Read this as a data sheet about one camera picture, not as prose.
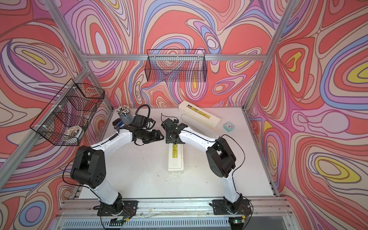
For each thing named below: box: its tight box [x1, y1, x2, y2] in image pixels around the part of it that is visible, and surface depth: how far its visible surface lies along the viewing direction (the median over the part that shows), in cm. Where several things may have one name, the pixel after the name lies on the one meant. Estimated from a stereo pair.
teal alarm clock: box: [223, 121, 235, 133], surface depth 107 cm
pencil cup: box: [116, 104, 134, 126], surface depth 97 cm
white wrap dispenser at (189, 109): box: [178, 100, 221, 129], surface depth 107 cm
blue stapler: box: [112, 117, 125, 130], surface depth 109 cm
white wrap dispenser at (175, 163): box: [167, 143, 184, 174], surface depth 84 cm
